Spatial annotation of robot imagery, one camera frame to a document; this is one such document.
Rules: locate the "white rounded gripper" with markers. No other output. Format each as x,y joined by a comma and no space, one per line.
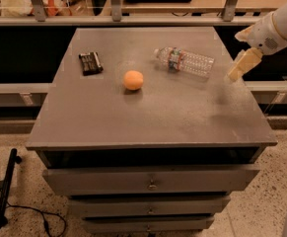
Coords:
265,35

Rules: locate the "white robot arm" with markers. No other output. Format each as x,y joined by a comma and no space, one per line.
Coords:
266,37

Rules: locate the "clear plastic water bottle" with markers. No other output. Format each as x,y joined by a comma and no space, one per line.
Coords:
179,60

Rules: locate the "orange round fruit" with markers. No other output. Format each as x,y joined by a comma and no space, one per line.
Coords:
133,80

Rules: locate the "grey metal drawer cabinet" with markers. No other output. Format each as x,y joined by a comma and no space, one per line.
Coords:
174,119

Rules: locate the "middle grey drawer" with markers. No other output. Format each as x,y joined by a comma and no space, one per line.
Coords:
147,206

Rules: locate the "grey drawer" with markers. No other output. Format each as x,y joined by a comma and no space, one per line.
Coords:
147,224
150,180
147,206

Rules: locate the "top grey drawer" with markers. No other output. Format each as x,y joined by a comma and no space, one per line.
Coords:
150,180

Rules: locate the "grey metal railing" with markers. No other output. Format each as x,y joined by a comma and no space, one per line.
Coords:
120,12

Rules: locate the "bottom grey drawer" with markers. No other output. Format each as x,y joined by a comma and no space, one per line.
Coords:
147,224

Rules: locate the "black stand leg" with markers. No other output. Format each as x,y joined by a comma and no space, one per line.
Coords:
14,159

